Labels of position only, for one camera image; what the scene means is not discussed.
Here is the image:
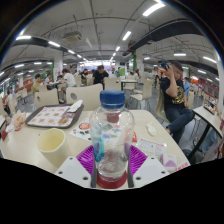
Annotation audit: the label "white crumpled napkin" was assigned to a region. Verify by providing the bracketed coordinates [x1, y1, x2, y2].
[66, 99, 84, 114]

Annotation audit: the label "ceiling air conditioner unit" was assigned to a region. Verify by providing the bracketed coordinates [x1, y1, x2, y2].
[63, 31, 83, 43]

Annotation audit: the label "person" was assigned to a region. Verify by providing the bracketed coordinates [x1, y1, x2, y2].
[91, 64, 110, 89]
[31, 73, 46, 96]
[3, 88, 16, 114]
[159, 60, 196, 144]
[59, 68, 77, 101]

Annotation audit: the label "white leaflet with red text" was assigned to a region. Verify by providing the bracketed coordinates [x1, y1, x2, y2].
[176, 161, 191, 172]

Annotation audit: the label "beige chair with round hole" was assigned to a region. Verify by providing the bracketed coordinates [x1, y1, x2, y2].
[34, 88, 60, 109]
[65, 83, 104, 111]

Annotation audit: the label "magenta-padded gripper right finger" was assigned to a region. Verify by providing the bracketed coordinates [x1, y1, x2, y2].
[127, 144, 170, 189]

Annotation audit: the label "ceiling lights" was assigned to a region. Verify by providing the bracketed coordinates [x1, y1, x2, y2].
[0, 1, 218, 81]

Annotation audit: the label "clear blue-capped water bottle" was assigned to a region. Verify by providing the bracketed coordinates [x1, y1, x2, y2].
[89, 89, 136, 183]

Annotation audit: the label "cream mug with pretzel handle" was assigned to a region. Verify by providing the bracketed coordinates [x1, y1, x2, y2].
[36, 128, 69, 166]

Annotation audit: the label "cream dining table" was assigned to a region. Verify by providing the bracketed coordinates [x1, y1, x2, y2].
[193, 105, 224, 158]

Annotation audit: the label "white card with purple print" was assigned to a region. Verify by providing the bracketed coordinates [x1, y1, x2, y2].
[161, 152, 178, 174]

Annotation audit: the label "flat round red coaster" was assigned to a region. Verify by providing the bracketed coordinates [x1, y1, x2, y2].
[95, 169, 128, 190]

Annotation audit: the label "white tissue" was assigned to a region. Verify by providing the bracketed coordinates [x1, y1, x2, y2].
[145, 122, 157, 136]

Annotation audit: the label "dark food tray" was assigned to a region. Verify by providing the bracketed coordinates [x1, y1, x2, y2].
[25, 103, 85, 129]

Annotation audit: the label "white paper food bag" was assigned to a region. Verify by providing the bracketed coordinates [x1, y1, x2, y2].
[9, 109, 27, 132]

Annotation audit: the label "clear plastic leaflet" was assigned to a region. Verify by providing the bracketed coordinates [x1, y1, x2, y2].
[137, 138, 168, 158]

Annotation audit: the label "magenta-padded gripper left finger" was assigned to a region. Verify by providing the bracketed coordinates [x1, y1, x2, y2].
[54, 144, 98, 189]

